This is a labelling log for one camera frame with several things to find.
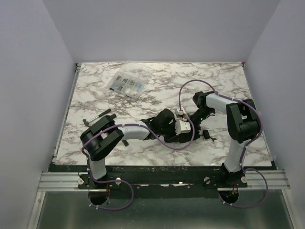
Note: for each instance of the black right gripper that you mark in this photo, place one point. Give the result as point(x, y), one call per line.
point(194, 118)

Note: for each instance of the dark green folding umbrella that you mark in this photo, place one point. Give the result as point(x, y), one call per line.
point(171, 137)

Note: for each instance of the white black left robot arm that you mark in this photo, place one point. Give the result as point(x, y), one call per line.
point(101, 138)

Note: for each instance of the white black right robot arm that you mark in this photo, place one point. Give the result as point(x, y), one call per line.
point(243, 124)

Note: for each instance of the clear plastic screw organizer box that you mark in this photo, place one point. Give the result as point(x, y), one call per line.
point(128, 84)

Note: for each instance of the black rubber mallet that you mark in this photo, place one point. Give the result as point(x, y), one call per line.
point(113, 116)

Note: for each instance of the small steel claw hammer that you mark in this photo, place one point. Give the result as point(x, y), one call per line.
point(88, 122)

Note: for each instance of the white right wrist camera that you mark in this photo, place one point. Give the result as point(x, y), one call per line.
point(181, 114)

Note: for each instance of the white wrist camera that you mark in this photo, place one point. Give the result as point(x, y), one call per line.
point(182, 127)
point(181, 114)

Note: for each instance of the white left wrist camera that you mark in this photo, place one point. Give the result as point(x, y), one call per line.
point(182, 127)

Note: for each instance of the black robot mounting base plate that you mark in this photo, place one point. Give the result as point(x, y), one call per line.
point(153, 182)

